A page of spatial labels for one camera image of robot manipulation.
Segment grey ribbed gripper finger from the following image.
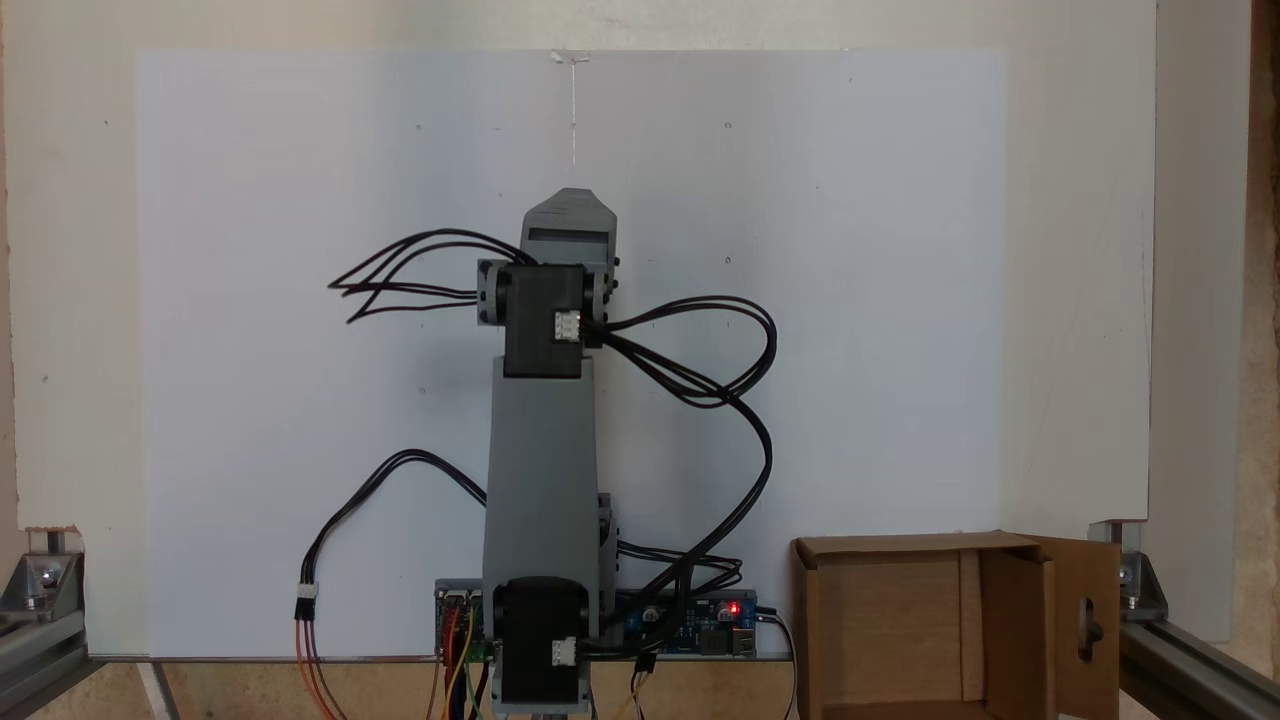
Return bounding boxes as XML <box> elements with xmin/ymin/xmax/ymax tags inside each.
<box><xmin>524</xmin><ymin>188</ymin><xmax>617</xmax><ymax>229</ymax></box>

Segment white paper sheet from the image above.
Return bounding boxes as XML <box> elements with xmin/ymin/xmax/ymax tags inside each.
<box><xmin>135</xmin><ymin>48</ymin><xmax>1006</xmax><ymax>661</ymax></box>

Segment small motor driver board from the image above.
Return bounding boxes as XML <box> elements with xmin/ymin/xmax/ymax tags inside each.
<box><xmin>435</xmin><ymin>578</ymin><xmax>498</xmax><ymax>664</ymax></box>

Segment blue circuit board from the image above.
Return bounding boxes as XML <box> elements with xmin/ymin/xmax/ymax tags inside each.
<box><xmin>612</xmin><ymin>590</ymin><xmax>761</xmax><ymax>661</ymax></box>

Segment open cardboard box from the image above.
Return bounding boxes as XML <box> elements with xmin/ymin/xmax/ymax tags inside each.
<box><xmin>792</xmin><ymin>532</ymin><xmax>1121</xmax><ymax>720</ymax></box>

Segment black cable loop at gripper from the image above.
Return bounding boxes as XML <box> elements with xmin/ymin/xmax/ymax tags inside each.
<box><xmin>328</xmin><ymin>229</ymin><xmax>528</xmax><ymax>325</ymax></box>

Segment black cable loop at elbow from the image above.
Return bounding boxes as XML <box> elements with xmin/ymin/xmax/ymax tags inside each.
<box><xmin>585</xmin><ymin>294</ymin><xmax>778</xmax><ymax>661</ymax></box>

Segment long black cable with connector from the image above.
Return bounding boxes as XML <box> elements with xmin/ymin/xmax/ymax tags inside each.
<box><xmin>296</xmin><ymin>450</ymin><xmax>491</xmax><ymax>621</ymax></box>

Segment coloured jumper wire bundle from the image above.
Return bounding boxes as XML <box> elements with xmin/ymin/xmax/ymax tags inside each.
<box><xmin>440</xmin><ymin>600</ymin><xmax>494</xmax><ymax>720</ymax></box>

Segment thin white power cable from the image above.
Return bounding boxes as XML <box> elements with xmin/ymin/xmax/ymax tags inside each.
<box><xmin>755</xmin><ymin>605</ymin><xmax>801</xmax><ymax>720</ymax></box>

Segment red and orange wires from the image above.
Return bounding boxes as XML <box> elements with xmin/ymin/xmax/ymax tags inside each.
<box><xmin>294</xmin><ymin>598</ymin><xmax>349</xmax><ymax>720</ymax></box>

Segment grey corner bracket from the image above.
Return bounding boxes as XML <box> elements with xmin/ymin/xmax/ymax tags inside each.
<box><xmin>1090</xmin><ymin>520</ymin><xmax>1169</xmax><ymax>623</ymax></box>
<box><xmin>0</xmin><ymin>550</ymin><xmax>86</xmax><ymax>616</ymax></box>

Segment aluminium frame post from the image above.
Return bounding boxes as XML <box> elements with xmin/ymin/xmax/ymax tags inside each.
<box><xmin>0</xmin><ymin>600</ymin><xmax>91</xmax><ymax>720</ymax></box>
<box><xmin>1120</xmin><ymin>620</ymin><xmax>1280</xmax><ymax>720</ymax></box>

